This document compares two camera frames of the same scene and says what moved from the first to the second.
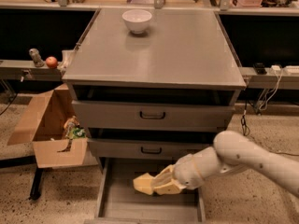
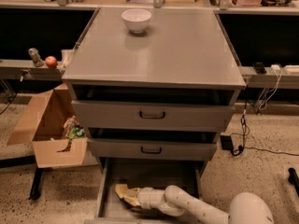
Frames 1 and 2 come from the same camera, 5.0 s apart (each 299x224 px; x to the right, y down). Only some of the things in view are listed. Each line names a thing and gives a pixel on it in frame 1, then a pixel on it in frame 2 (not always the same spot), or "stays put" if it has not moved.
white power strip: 278,70 stays put
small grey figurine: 34,53 stays put
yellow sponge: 144,184 to 121,189
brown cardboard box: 42,125 stays put
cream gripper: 184,173 to 146,197
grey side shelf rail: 26,70 stays put
